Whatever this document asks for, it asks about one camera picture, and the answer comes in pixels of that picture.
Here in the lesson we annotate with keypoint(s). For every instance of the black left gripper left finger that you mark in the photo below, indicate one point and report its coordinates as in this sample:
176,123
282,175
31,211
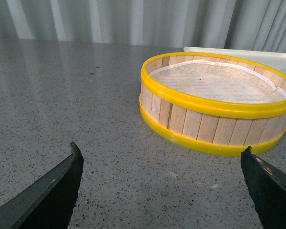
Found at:
48,203

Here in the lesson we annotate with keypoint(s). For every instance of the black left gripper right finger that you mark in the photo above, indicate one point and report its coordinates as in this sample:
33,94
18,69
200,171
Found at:
267,187

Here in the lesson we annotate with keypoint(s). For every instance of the white bear print tray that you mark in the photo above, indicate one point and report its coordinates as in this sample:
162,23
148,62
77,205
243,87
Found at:
275,60

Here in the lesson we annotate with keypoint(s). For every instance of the yellow rimmed wooden steamer basket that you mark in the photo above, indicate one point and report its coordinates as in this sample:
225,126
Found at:
206,125

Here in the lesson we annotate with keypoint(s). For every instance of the white steamer cloth liner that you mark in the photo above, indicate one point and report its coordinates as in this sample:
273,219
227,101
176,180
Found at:
219,81

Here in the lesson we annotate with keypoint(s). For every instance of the grey pleated curtain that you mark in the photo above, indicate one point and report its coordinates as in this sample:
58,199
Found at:
258,25

